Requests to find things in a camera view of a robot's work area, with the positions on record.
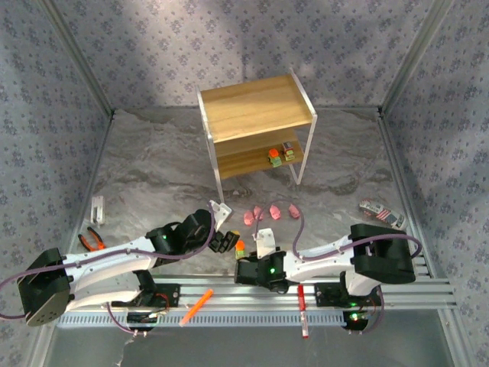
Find red white marker pen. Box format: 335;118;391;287
296;284;309;339

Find orange marker pen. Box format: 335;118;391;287
178;288;215;328

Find white plastic clip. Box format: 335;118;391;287
90;195;106;226

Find black controller board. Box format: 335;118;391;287
342;310;371;333
126;311;160;333

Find aluminium extrusion rail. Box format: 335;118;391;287
82;252;458;311

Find grey slotted cable duct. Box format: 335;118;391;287
56;311;347;330

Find orange-handled pliers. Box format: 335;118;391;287
77;226;106;252

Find short purple base cable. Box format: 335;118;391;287
103;300;138;337
349;286;387;336

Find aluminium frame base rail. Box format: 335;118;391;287
376;106;473;367
26;110;116;367

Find wooden two-tier shelf white frame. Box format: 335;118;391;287
196;67;318;203

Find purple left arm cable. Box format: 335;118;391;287
0;200;217;320

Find aluminium frame post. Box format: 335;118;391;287
380;0;458;115
37;0;116;118

